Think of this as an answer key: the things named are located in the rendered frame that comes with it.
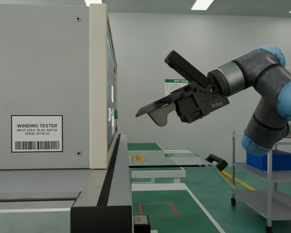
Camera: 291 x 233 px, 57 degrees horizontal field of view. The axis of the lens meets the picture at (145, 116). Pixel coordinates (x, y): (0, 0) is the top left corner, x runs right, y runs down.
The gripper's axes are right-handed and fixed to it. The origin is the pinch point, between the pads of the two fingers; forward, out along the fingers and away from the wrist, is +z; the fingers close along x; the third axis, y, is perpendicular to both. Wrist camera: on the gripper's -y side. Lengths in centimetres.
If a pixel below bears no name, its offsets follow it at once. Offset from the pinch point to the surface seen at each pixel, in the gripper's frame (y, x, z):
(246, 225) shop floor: 160, 209, -62
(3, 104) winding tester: -8.1, -28.6, 16.1
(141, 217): 24.6, 4.9, 10.7
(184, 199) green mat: 51, 70, -6
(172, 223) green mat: 46, 41, 5
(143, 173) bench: 46, 137, 10
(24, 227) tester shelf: 3.4, -42.4, 13.2
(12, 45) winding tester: -14.2, -28.6, 12.1
